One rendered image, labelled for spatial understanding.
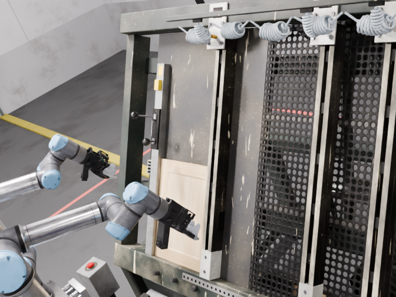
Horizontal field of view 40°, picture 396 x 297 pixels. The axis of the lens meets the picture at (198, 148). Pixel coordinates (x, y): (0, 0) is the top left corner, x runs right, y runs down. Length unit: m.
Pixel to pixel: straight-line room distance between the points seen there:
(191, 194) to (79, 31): 7.67
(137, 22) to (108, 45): 7.48
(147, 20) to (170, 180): 0.78
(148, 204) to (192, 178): 0.75
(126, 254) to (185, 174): 0.60
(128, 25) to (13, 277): 1.51
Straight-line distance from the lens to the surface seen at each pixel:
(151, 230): 2.73
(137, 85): 2.85
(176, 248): 2.64
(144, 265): 2.79
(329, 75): 2.00
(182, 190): 2.57
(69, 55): 9.90
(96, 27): 10.13
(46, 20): 9.76
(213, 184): 2.34
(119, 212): 1.80
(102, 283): 2.85
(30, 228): 1.88
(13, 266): 1.73
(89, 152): 2.41
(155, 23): 2.65
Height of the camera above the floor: 2.46
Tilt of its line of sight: 26 degrees down
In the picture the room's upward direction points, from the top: 21 degrees counter-clockwise
